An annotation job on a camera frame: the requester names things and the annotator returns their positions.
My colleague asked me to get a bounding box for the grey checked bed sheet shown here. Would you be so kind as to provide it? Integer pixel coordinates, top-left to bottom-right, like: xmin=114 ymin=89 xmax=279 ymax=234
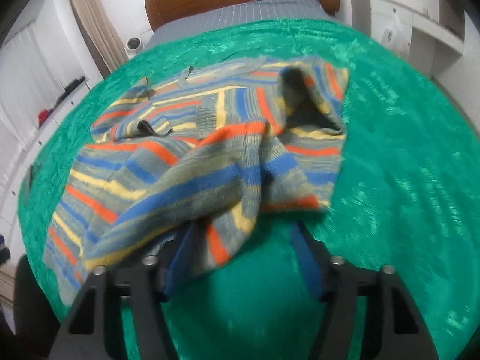
xmin=145 ymin=0 xmax=335 ymax=50

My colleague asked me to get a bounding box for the red item on cabinet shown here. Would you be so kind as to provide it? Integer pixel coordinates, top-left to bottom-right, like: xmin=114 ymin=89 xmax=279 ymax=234
xmin=37 ymin=108 xmax=54 ymax=128

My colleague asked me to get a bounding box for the green satin bedspread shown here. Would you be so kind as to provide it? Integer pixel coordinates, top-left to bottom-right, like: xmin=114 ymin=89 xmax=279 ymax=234
xmin=18 ymin=19 xmax=479 ymax=359

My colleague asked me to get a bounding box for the white low drawer cabinet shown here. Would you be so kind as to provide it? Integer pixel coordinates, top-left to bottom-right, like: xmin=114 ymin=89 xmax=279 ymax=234
xmin=1 ymin=80 xmax=90 ymax=259

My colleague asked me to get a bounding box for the striped knit sweater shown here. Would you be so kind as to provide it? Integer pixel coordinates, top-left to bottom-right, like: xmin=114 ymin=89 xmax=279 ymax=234
xmin=44 ymin=55 xmax=350 ymax=306

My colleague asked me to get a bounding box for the white desk unit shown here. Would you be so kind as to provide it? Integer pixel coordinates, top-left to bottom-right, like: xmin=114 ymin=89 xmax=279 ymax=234
xmin=352 ymin=0 xmax=465 ymax=77

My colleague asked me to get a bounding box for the white round camera device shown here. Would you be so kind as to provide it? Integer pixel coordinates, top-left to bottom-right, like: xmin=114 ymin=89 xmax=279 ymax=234
xmin=124 ymin=37 xmax=144 ymax=59

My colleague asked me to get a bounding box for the beige curtain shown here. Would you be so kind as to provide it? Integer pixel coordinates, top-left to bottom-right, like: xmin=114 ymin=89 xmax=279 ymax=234
xmin=69 ymin=0 xmax=128 ymax=78

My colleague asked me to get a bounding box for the white plastic bag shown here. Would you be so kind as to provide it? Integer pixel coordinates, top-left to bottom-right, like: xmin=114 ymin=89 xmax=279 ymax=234
xmin=381 ymin=11 xmax=408 ymax=55

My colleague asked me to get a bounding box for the black item on cabinet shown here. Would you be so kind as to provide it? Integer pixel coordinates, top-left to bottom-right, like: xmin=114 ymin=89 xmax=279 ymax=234
xmin=55 ymin=76 xmax=86 ymax=107

